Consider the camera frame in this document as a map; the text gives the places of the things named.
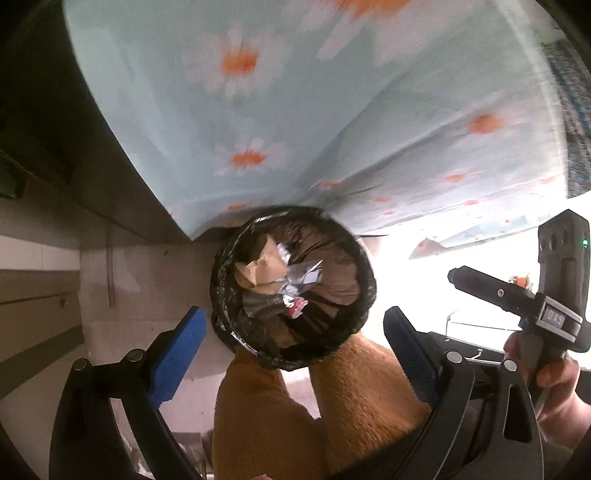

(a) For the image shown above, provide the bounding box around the brown paper bag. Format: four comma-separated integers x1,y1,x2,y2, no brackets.
235,234,288,295

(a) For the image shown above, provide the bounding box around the red snack wrapper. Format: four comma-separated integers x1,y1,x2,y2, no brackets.
283,295,308,319

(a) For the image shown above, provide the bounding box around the silver foil wrapper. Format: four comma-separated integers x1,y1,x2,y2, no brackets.
277,243,322,296

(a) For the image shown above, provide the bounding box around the black-lined trash bin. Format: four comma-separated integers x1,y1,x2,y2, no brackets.
209,206,377,371

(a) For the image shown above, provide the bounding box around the person's right hand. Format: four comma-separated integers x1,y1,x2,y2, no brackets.
503,331,591,451

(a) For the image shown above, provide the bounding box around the patterned blue woven cloth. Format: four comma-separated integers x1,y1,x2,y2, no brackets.
544,39,591,198

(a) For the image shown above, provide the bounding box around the daisy print blue tablecloth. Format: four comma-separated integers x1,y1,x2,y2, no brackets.
64,1,567,241

